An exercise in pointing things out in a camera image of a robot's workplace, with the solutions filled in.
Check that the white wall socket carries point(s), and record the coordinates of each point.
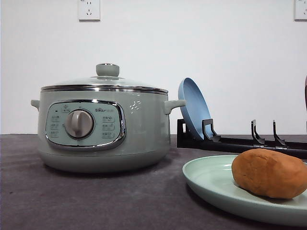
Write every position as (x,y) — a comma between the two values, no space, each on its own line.
(89,11)
(299,11)

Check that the glass steamer lid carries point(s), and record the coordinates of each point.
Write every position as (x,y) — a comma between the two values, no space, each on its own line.
(107,79)

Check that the blue plate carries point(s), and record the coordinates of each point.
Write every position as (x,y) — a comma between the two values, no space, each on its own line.
(196,109)

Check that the green plate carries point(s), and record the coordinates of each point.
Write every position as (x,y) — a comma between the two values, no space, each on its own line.
(213,177)

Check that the brown potato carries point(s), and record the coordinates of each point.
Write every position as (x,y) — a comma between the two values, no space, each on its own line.
(270,173)

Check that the green electric steamer pot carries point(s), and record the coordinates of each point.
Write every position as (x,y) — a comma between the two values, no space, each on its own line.
(103,129)

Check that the dark grey table mat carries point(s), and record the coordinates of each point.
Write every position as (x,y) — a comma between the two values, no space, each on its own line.
(36,196)

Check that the black plate rack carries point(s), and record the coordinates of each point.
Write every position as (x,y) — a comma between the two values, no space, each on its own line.
(213,141)

